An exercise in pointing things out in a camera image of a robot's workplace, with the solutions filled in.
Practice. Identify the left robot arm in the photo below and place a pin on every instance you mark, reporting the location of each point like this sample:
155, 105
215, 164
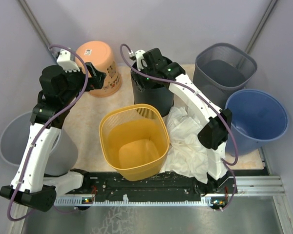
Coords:
61, 89

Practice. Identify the white crumpled cloth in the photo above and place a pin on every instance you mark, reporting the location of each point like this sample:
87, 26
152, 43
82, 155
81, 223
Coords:
186, 155

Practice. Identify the blue round bin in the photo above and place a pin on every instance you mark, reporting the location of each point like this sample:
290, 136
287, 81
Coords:
257, 119

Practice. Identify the yellow slotted plastic basket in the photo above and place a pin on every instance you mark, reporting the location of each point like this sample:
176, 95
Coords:
134, 141

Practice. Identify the black round bin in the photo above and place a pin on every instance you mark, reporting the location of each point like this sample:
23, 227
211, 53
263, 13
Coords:
158, 96

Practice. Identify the aluminium frame rail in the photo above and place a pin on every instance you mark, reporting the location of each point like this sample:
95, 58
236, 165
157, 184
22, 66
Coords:
269, 185

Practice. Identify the black mounting rail base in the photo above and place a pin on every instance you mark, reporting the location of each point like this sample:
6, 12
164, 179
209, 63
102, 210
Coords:
163, 187

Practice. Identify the grey slotted cable duct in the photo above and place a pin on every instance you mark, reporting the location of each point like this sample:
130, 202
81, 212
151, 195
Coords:
84, 201

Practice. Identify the peach plastic bucket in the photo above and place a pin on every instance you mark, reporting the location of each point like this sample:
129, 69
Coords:
101, 56

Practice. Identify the grey mesh bin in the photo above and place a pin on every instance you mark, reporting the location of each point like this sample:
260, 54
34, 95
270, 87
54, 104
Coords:
221, 70

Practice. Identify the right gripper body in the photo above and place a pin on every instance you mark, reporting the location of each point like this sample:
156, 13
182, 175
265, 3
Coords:
144, 84

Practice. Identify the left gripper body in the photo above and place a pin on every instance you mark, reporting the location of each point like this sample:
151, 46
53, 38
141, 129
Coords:
93, 83

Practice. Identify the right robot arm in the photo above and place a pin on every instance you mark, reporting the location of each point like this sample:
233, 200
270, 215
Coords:
216, 121

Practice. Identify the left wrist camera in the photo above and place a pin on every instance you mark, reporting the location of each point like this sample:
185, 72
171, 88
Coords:
67, 61

